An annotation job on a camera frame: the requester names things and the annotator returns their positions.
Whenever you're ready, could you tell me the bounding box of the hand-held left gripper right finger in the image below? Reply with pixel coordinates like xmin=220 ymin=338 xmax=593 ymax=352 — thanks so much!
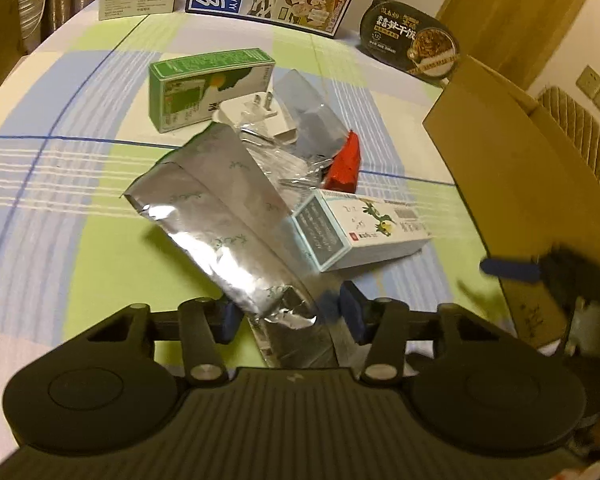
xmin=338 ymin=280 xmax=503 ymax=387

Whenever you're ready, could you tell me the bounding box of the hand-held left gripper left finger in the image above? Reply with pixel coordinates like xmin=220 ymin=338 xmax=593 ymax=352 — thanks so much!
xmin=86 ymin=298 xmax=242 ymax=387

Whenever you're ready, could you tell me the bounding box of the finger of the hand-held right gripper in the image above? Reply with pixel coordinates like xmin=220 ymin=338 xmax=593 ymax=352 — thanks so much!
xmin=480 ymin=256 xmax=544 ymax=281

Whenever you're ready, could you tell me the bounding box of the silver foil bag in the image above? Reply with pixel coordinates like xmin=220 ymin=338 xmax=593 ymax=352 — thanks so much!
xmin=124 ymin=124 xmax=353 ymax=368

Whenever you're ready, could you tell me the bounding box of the brown cardboard box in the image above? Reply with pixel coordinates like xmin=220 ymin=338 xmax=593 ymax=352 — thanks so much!
xmin=422 ymin=55 xmax=600 ymax=356

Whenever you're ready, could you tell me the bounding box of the checked cloth desktop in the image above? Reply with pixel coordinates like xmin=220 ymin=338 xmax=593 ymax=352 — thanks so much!
xmin=0 ymin=10 xmax=531 ymax=461

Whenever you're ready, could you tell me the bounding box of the white long carton box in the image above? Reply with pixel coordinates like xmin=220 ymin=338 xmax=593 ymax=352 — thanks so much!
xmin=291 ymin=188 xmax=433 ymax=274

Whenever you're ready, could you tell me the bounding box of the red packet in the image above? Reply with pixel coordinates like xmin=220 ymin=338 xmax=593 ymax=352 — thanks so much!
xmin=321 ymin=130 xmax=362 ymax=194

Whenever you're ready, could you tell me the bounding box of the beige quilted cushion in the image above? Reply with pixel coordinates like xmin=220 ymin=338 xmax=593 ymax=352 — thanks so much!
xmin=536 ymin=86 xmax=600 ymax=196

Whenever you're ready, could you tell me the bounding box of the clear plastic bag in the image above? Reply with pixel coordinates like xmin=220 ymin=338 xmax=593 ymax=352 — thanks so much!
xmin=237 ymin=70 xmax=352 ymax=192

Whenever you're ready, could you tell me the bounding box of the white plug charger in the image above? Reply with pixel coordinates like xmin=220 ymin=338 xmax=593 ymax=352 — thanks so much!
xmin=212 ymin=92 xmax=301 ymax=147

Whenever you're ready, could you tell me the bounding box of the green carton box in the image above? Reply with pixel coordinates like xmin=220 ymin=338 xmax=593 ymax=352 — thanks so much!
xmin=148 ymin=48 xmax=277 ymax=134

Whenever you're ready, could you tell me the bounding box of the black instant rice bowl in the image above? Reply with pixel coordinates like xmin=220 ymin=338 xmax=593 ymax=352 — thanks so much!
xmin=357 ymin=0 xmax=461 ymax=86

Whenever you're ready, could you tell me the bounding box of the yellow curtain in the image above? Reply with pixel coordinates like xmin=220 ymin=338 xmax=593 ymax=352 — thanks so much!
xmin=436 ymin=0 xmax=600 ymax=94

